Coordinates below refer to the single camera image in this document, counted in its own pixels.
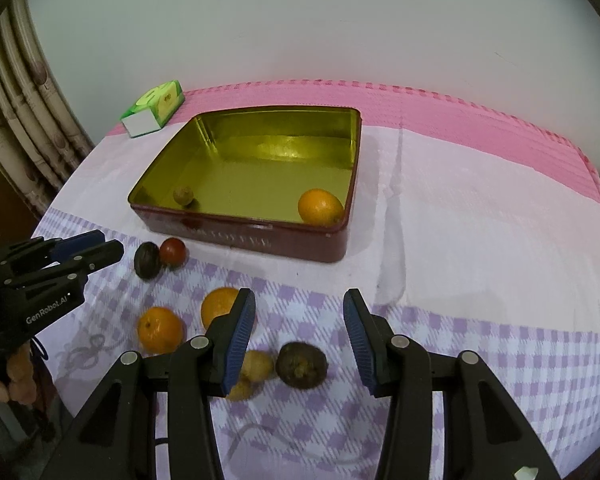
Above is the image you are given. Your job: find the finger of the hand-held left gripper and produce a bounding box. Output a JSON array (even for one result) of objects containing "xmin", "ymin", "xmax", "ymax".
[
  {"xmin": 4, "ymin": 240, "xmax": 125, "ymax": 289},
  {"xmin": 0, "ymin": 230, "xmax": 106, "ymax": 267}
]

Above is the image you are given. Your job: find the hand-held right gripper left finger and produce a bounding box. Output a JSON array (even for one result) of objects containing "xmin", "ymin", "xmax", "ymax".
[{"xmin": 40, "ymin": 287, "xmax": 257, "ymax": 480}]

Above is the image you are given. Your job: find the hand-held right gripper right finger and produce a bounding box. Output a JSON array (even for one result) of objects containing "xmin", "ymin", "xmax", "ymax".
[{"xmin": 343, "ymin": 288, "xmax": 563, "ymax": 480}]

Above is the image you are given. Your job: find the orange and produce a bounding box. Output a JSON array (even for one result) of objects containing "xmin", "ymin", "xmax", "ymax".
[
  {"xmin": 201, "ymin": 287, "xmax": 241, "ymax": 331},
  {"xmin": 137, "ymin": 306, "xmax": 186, "ymax": 354},
  {"xmin": 298, "ymin": 188, "xmax": 345, "ymax": 226}
]

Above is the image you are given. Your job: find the dark water chestnut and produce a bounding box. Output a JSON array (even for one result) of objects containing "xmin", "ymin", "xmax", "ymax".
[
  {"xmin": 133, "ymin": 241, "xmax": 161, "ymax": 280},
  {"xmin": 275, "ymin": 341, "xmax": 328, "ymax": 389}
]

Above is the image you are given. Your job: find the gold metal tray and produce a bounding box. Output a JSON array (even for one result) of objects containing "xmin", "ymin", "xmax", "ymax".
[{"xmin": 128, "ymin": 105, "xmax": 362, "ymax": 264}]

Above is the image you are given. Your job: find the person's left hand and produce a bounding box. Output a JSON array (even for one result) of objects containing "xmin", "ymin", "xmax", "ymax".
[{"xmin": 0, "ymin": 347, "xmax": 37, "ymax": 405}]

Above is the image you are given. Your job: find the red tomato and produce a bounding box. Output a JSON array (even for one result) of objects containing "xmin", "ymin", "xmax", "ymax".
[{"xmin": 159, "ymin": 238, "xmax": 187, "ymax": 267}]

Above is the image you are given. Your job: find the beige curtain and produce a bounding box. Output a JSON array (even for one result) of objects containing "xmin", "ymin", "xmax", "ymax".
[{"xmin": 0, "ymin": 0, "xmax": 93, "ymax": 241}]

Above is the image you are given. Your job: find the green tissue box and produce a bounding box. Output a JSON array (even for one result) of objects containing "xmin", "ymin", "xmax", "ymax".
[{"xmin": 120, "ymin": 80, "xmax": 186, "ymax": 139}]

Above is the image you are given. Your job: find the pink and purple checked tablecloth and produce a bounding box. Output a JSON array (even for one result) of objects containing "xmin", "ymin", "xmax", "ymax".
[{"xmin": 30, "ymin": 78, "xmax": 600, "ymax": 480}]

